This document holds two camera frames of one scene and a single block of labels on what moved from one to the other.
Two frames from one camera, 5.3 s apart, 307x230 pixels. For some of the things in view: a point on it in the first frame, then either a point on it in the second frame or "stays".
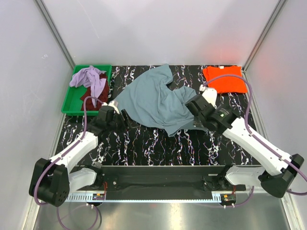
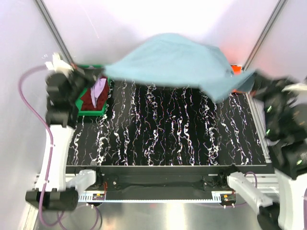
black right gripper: [213, 105] -> [263, 86]
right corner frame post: [277, 9] stays
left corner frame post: [54, 32] stays
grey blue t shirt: [152, 102] -> [176, 60]
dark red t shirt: [103, 96] stays
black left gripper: [123, 128] -> [88, 74]
